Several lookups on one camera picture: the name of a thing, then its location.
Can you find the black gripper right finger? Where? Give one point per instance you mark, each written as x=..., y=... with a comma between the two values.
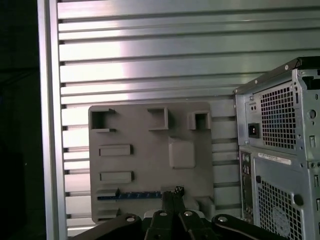
x=192, y=225

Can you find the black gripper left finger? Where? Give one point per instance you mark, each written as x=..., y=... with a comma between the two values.
x=155, y=225

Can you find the grey parts rack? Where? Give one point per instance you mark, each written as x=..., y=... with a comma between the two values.
x=150, y=162

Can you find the RAM stick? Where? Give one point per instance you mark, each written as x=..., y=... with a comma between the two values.
x=137, y=195

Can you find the black PC case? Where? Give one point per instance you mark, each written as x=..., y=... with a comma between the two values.
x=275, y=170

